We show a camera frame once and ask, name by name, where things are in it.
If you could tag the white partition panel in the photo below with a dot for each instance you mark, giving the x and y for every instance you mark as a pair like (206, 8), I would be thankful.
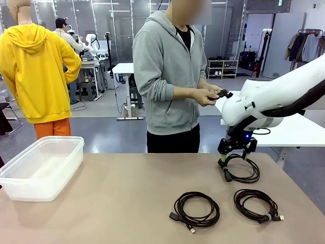
(284, 38)

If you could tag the background person in beige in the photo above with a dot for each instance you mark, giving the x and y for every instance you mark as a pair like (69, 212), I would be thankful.
(73, 44)

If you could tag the mannequin in yellow hoodie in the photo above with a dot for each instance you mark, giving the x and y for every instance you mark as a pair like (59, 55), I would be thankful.
(33, 76)

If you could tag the person in grey hoodie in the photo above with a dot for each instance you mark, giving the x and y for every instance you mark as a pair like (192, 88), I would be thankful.
(162, 63)

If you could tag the person's left hand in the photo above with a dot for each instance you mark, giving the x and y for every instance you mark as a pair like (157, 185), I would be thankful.
(212, 87)

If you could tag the white curved-edge table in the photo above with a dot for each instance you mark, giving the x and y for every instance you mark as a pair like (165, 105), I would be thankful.
(292, 132)

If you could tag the metal background workbench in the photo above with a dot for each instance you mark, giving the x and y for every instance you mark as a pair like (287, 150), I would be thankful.
(87, 64)

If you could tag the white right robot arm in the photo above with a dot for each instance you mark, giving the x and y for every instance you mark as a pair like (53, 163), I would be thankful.
(279, 86)

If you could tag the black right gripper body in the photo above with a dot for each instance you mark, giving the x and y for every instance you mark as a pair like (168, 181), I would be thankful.
(238, 145)

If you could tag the clear plastic storage container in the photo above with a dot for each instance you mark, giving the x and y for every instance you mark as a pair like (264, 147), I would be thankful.
(63, 162)

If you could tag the black pole with white camera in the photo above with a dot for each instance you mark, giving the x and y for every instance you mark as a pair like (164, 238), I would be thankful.
(264, 48)

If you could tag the white standing desk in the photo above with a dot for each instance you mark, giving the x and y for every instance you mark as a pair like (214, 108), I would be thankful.
(124, 68)

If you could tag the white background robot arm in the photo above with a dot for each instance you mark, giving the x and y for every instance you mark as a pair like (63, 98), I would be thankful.
(92, 45)

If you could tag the thin black tripod stand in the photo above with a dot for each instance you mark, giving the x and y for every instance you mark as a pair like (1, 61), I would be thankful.
(109, 50)

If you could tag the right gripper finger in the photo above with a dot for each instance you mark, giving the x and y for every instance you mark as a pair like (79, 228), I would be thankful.
(245, 154)
(222, 158)

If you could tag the person's right forearm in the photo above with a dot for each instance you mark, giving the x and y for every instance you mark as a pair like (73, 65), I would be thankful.
(182, 92)

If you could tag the person's right hand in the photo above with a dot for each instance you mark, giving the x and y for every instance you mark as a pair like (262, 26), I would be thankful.
(203, 99)

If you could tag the black bags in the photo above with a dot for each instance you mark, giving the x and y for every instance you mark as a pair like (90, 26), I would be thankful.
(247, 59)

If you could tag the grey step stool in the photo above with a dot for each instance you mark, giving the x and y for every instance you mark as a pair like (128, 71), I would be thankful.
(87, 89)

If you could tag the clothes rack with garments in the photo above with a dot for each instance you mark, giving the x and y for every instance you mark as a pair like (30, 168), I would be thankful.
(304, 45)

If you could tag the shoe rack with shoes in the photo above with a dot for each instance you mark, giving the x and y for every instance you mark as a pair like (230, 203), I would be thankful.
(223, 68)

